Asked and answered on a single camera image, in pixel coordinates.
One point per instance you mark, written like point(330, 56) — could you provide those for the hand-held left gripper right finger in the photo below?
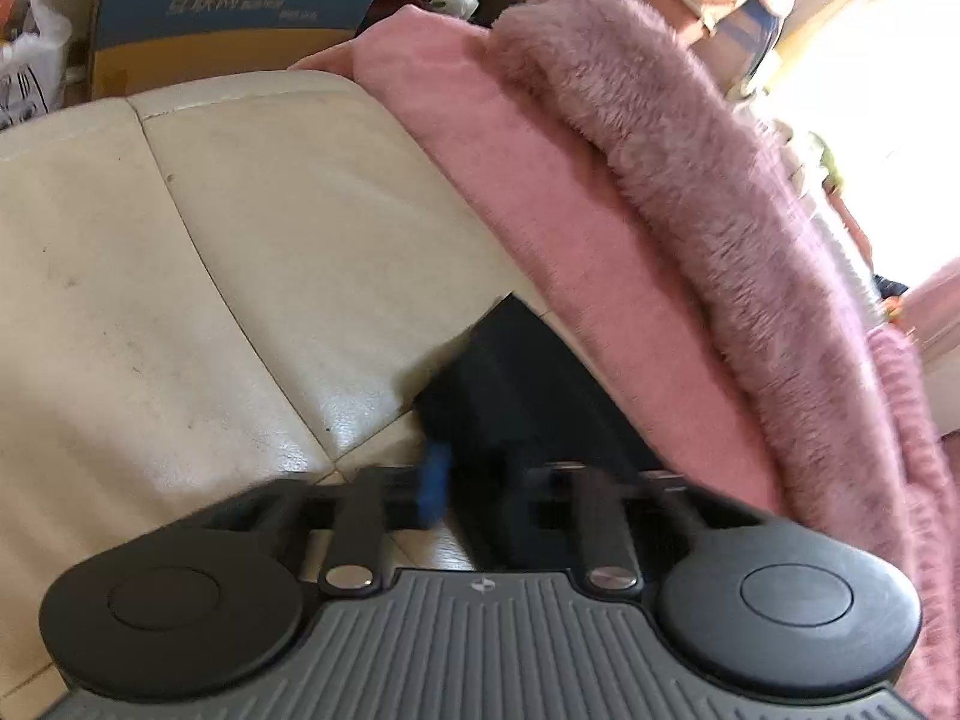
point(600, 510)

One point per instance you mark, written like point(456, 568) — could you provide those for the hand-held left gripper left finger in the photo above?
point(439, 487)

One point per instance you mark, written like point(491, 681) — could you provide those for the black pants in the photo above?
point(517, 390)

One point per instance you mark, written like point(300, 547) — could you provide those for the pink bed sheet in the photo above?
point(525, 202)

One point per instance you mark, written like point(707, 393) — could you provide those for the cream leather sofa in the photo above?
point(225, 240)

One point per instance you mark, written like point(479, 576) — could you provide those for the fluffy mauve blanket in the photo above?
point(675, 165)

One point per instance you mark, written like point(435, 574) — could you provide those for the brown cardboard box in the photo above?
point(225, 37)

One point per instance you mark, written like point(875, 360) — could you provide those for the white plastic bag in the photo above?
point(30, 67)

